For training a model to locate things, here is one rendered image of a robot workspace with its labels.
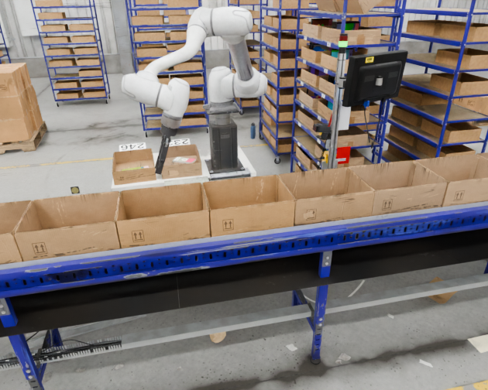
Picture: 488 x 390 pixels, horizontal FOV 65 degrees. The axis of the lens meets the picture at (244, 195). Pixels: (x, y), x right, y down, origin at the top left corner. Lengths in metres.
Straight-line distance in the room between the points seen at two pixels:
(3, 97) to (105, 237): 4.44
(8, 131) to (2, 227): 4.05
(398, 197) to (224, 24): 1.21
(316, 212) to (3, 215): 1.46
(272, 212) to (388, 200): 0.58
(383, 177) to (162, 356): 1.64
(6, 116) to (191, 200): 4.39
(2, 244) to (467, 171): 2.41
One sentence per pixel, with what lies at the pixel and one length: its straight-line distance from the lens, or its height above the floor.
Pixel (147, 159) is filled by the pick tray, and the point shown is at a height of 0.77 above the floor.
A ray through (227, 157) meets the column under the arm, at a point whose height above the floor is 0.85.
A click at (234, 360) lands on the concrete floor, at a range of 2.42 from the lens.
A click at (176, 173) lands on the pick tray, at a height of 0.78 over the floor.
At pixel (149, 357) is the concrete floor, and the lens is 2.51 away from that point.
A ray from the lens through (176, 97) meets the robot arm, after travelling 1.73.
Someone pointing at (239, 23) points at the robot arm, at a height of 1.75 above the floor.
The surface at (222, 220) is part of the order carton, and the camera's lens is 1.71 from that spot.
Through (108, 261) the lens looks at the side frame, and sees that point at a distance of 1.72.
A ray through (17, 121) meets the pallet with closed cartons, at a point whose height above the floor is 0.42.
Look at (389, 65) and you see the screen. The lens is 2.66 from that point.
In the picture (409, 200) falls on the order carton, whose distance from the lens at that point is 2.04.
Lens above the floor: 1.88
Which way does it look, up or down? 28 degrees down
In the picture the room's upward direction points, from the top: 1 degrees counter-clockwise
